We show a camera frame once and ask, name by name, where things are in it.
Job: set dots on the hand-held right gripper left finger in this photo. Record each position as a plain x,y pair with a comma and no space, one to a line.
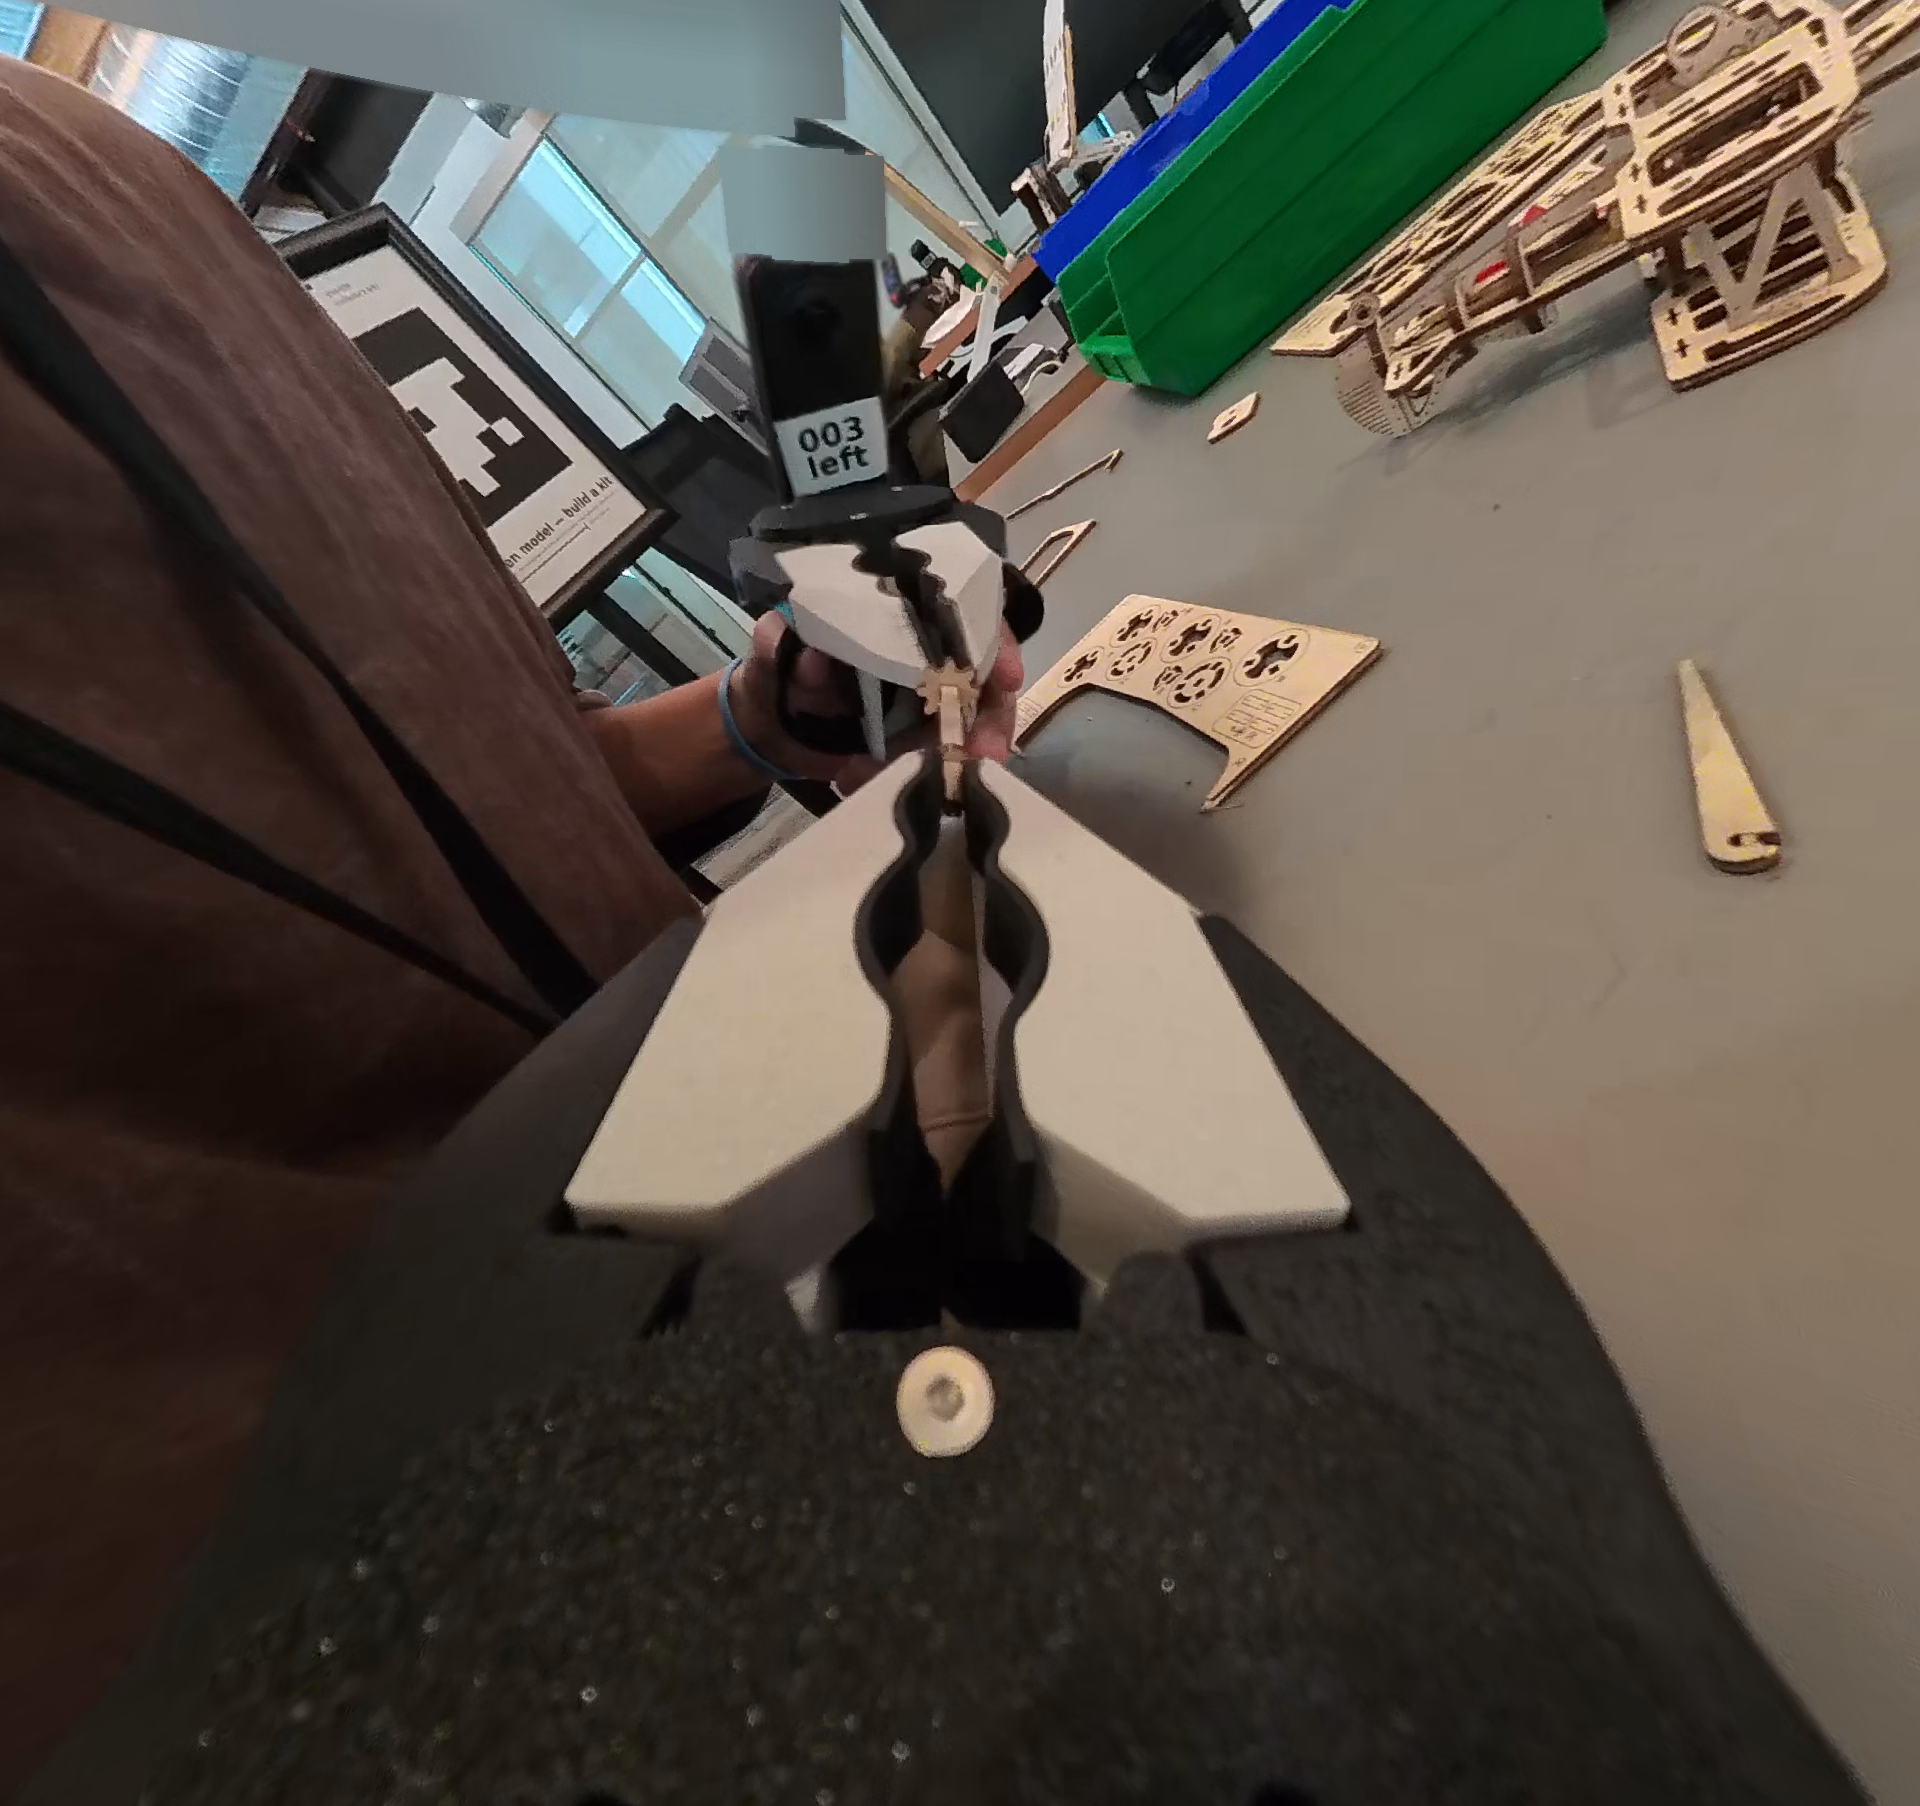
749,1073

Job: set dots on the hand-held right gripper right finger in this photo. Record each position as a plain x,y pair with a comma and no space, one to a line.
1171,1087

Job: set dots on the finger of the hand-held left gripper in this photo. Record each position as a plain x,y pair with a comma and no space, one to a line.
856,607
973,592

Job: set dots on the small wooden gear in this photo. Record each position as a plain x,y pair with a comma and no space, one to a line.
950,690

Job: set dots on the grey desk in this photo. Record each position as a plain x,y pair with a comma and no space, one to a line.
1501,1027

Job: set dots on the person's left hand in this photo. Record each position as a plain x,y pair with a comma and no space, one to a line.
1003,713

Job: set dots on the wooden hook-shaped piece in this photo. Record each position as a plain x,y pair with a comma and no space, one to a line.
1068,541

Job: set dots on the thin wooden stick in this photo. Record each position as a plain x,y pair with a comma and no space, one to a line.
1065,482

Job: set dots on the blue wristband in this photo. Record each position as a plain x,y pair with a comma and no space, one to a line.
731,727

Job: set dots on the small wooden piece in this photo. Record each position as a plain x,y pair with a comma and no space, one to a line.
1234,416

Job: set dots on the wooden cutout sheet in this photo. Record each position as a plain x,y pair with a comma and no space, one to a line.
1290,681

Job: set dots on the black monitor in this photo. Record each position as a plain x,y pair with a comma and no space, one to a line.
960,36

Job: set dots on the framed black white poster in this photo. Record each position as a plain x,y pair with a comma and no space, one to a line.
465,441

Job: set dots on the blue plastic bin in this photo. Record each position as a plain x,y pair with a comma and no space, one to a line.
1201,143

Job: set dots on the brown garment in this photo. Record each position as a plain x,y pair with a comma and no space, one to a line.
226,863

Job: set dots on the green plastic bin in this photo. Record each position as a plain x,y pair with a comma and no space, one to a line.
1351,156

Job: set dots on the wooden wedge piece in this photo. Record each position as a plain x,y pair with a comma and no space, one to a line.
1726,787

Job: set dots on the wooden model kit assembly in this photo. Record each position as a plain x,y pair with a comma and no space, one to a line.
1680,186

